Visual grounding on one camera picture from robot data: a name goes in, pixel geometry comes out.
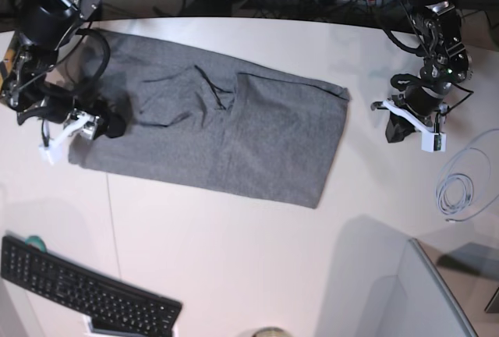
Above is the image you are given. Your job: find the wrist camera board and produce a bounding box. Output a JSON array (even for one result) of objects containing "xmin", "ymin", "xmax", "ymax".
[
  {"xmin": 38, "ymin": 144, "xmax": 64, "ymax": 165},
  {"xmin": 421, "ymin": 132, "xmax": 447, "ymax": 153}
]

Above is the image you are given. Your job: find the coiled white cable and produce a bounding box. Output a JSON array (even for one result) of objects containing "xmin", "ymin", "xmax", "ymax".
[{"xmin": 434, "ymin": 128, "xmax": 499, "ymax": 224}]

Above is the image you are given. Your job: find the black keyboard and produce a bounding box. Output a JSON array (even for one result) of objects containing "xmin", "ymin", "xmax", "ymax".
[{"xmin": 1, "ymin": 236, "xmax": 182, "ymax": 336}]

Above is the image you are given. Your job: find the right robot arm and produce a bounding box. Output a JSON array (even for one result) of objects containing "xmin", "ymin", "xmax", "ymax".
[{"xmin": 1, "ymin": 0, "xmax": 126, "ymax": 150}]

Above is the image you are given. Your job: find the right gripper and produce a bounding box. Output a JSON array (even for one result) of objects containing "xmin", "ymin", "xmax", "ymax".
[{"xmin": 17, "ymin": 95, "xmax": 126, "ymax": 150}]

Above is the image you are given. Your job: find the grey monitor edge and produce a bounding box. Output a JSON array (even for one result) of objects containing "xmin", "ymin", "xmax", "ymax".
[{"xmin": 398, "ymin": 239, "xmax": 476, "ymax": 336}]

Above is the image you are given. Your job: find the green tape roll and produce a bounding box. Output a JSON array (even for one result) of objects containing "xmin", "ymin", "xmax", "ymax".
[{"xmin": 24, "ymin": 236, "xmax": 47, "ymax": 253}]

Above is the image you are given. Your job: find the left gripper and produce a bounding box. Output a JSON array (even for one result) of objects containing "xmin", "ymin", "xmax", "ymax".
[{"xmin": 370, "ymin": 73, "xmax": 451, "ymax": 143}]

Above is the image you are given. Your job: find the grey t-shirt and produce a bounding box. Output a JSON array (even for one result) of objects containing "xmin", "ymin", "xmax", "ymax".
[{"xmin": 69, "ymin": 31, "xmax": 350, "ymax": 208}]

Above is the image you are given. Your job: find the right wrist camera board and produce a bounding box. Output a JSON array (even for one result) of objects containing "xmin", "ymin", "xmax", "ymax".
[{"xmin": 38, "ymin": 144, "xmax": 64, "ymax": 165}]

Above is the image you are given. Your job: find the round tan lid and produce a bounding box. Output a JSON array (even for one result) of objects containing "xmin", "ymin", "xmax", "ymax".
[{"xmin": 251, "ymin": 326, "xmax": 291, "ymax": 337}]

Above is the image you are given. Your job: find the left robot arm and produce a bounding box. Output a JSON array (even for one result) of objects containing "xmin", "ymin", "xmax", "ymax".
[{"xmin": 371, "ymin": 0, "xmax": 471, "ymax": 152}]

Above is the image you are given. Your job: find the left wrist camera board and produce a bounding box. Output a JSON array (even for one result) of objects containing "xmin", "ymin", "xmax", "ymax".
[{"xmin": 421, "ymin": 132, "xmax": 447, "ymax": 153}]

